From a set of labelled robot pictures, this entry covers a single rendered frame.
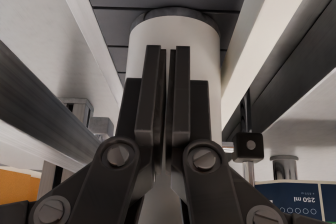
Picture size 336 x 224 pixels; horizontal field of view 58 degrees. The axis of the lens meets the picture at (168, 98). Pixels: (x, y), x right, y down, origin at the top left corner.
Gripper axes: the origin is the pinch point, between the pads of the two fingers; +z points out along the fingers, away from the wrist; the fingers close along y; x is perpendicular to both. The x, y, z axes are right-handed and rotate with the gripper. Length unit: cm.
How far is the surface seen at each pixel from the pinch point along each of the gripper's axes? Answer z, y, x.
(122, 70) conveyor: 9.1, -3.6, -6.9
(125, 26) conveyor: 7.2, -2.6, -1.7
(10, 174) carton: 74, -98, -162
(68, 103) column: 19.9, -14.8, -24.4
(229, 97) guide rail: 4.4, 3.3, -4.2
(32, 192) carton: 78, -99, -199
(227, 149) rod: 10.9, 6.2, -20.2
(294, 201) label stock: 12.6, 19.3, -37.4
